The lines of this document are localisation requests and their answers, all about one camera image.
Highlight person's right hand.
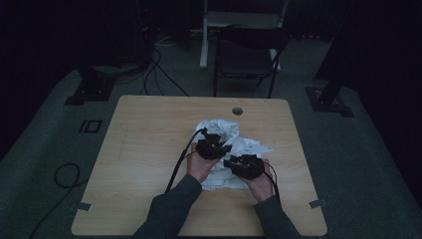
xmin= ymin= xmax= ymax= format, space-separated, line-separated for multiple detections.
xmin=238 ymin=158 xmax=276 ymax=204

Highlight black folding chair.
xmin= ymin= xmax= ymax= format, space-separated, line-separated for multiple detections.
xmin=212 ymin=24 xmax=292 ymax=99

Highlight black stand with flat base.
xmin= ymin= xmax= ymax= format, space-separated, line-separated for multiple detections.
xmin=64 ymin=64 xmax=117 ymax=107

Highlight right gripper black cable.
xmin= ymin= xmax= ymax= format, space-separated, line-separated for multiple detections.
xmin=255 ymin=160 xmax=282 ymax=205

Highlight black looped floor cable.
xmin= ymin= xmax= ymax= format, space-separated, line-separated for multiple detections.
xmin=28 ymin=162 xmax=89 ymax=239

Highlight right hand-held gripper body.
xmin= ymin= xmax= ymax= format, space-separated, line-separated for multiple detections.
xmin=229 ymin=153 xmax=267 ymax=181

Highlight black floor cables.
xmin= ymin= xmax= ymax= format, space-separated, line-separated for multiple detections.
xmin=140 ymin=46 xmax=190 ymax=98

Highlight white metal frame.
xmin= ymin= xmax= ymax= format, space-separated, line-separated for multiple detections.
xmin=198 ymin=0 xmax=290 ymax=71

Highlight black stand with square base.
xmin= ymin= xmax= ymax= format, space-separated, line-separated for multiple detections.
xmin=305 ymin=0 xmax=355 ymax=118

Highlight white skirt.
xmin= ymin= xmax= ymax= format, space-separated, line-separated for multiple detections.
xmin=192 ymin=119 xmax=275 ymax=191

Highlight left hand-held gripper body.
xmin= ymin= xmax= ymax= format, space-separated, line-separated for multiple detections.
xmin=195 ymin=127 xmax=224 ymax=160

